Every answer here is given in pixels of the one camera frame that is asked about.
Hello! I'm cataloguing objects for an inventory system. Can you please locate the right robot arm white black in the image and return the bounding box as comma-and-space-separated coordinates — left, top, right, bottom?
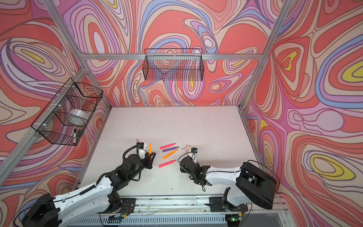
179, 155, 279, 210

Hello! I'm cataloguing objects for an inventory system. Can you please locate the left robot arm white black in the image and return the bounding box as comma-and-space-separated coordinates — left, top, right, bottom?
19, 142, 156, 227

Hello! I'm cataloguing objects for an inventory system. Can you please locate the black wire basket left wall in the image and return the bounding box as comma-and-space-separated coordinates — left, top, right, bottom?
31, 79, 103, 146

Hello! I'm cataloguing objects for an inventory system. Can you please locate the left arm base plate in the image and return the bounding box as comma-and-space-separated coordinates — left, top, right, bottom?
101, 197, 136, 214

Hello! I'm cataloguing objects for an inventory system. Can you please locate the purple marker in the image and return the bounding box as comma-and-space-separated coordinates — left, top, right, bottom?
162, 146, 179, 152

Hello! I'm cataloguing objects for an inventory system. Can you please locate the black marker in basket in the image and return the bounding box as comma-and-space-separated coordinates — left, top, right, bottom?
73, 128, 78, 146

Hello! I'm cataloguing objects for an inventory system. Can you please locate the black wire basket back wall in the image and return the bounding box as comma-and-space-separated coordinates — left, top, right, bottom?
142, 48, 204, 82

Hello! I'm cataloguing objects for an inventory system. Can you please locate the aluminium front rail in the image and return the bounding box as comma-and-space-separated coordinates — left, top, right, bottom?
122, 194, 240, 216

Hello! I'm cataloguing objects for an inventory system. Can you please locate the black wire basket wall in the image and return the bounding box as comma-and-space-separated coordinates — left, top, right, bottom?
142, 48, 204, 82
31, 79, 103, 146

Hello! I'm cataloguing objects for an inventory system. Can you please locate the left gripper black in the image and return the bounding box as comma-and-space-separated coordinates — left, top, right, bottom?
127, 152, 157, 182

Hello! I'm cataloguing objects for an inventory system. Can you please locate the pink marker lower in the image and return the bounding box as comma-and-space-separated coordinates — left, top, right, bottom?
158, 160, 176, 168

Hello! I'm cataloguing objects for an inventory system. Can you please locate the orange thin marker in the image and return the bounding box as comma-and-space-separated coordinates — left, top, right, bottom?
162, 149, 178, 160

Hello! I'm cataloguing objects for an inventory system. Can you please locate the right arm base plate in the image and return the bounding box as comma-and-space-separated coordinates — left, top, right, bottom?
206, 187, 248, 214

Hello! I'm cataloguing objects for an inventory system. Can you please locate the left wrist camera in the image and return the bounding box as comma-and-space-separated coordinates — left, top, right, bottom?
137, 142, 146, 160

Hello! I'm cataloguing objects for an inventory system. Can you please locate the pink marker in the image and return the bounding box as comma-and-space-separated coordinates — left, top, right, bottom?
159, 143, 176, 150
158, 160, 176, 168

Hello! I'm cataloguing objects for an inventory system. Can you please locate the pink marker upper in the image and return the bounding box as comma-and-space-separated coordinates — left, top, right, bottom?
159, 143, 176, 150

